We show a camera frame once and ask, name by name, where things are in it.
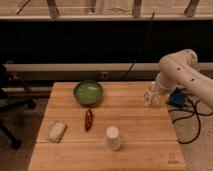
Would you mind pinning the white wrapped sponge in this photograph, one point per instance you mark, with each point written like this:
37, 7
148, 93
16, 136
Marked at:
56, 132

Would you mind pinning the red chili pepper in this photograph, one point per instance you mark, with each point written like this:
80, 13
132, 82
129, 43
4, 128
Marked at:
88, 119

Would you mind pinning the white paper cup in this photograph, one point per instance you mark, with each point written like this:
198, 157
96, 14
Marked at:
112, 139

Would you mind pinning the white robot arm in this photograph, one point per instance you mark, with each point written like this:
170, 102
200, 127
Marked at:
179, 68

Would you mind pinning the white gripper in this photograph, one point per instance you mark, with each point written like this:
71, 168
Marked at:
152, 98

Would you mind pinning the green ceramic bowl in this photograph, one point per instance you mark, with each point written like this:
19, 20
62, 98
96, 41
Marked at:
88, 92

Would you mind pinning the blue box on floor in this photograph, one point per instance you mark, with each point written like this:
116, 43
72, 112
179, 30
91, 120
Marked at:
177, 99

